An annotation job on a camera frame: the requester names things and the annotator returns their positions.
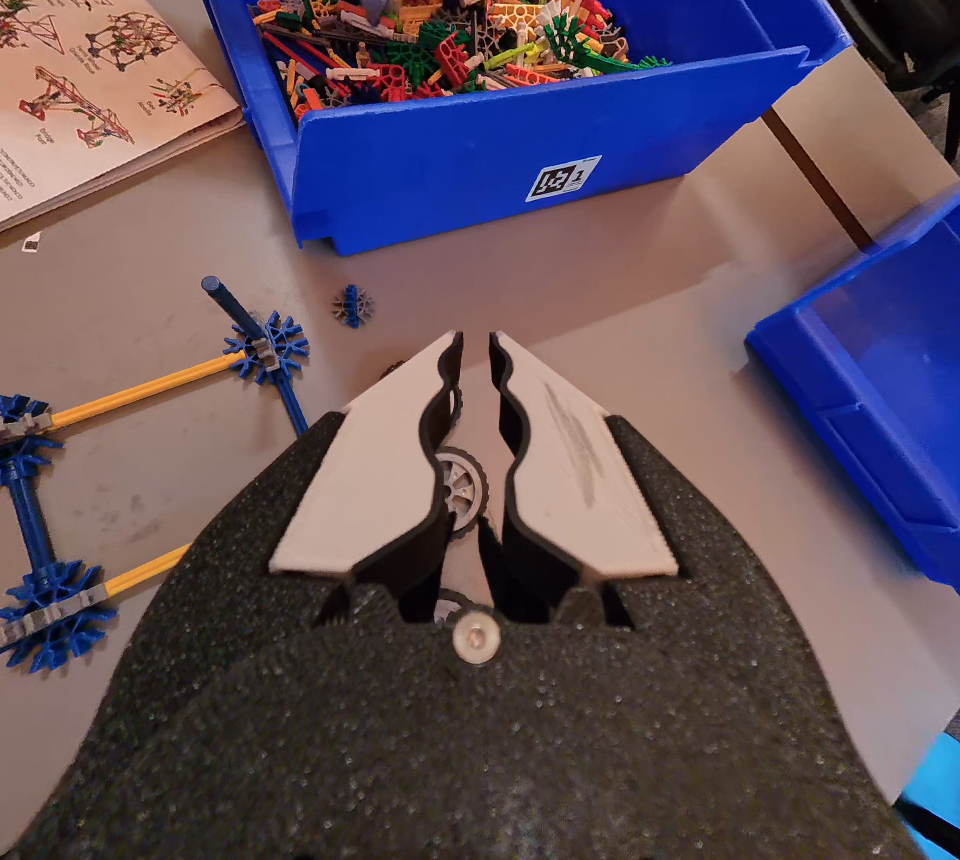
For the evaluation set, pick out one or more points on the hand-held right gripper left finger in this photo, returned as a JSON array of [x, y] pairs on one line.
[[352, 492]]

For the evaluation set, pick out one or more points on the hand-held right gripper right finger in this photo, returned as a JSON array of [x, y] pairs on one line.
[[592, 492]]

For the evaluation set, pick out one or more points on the pile of colourful construction pieces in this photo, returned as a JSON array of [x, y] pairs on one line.
[[450, 50]]

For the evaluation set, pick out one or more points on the dark blue construction rod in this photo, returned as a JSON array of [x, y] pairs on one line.
[[232, 309]]

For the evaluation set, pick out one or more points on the blue plastic parts bin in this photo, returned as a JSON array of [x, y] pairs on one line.
[[450, 162]]

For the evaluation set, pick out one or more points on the blue and yellow rod frame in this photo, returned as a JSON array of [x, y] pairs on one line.
[[135, 391]]

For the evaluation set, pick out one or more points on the small blue grey connector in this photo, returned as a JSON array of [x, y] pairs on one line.
[[352, 306]]

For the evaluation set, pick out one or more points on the empty blue plastic bin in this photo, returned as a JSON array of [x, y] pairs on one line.
[[862, 425]]

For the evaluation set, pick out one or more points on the printed instruction booklet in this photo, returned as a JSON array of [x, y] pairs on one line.
[[112, 140]]

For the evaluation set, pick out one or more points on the small paper scrap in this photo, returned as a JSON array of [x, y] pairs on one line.
[[31, 243]]

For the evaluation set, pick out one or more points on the turquoise object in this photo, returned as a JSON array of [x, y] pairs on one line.
[[934, 777]]

